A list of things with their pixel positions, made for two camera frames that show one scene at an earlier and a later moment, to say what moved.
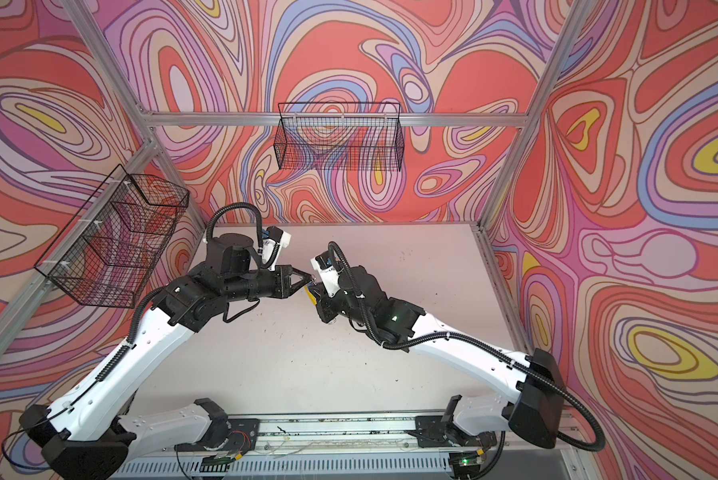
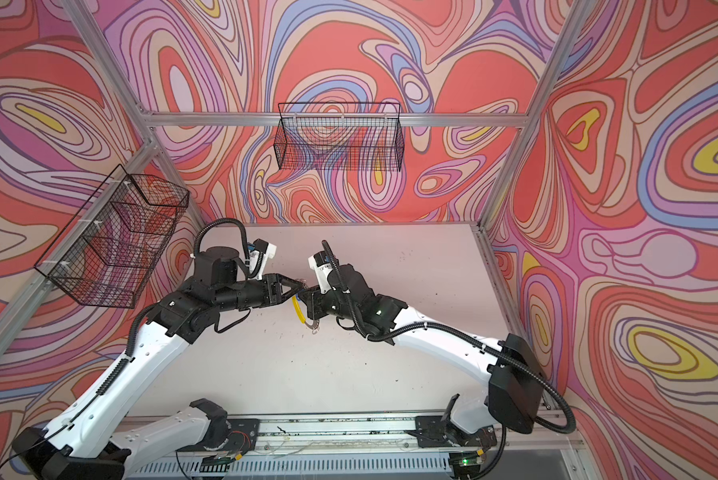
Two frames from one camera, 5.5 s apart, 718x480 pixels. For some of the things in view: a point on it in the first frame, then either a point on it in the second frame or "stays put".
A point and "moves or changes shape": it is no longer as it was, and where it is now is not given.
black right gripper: [328, 314] stays put
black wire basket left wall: [111, 250] stays put
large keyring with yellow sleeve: [310, 296] moves or changes shape
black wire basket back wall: [339, 136] stays put
